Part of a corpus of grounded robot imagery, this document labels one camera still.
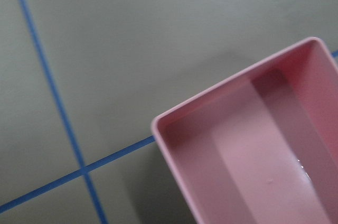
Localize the pink plastic bin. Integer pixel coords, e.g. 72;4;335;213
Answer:
151;37;337;223

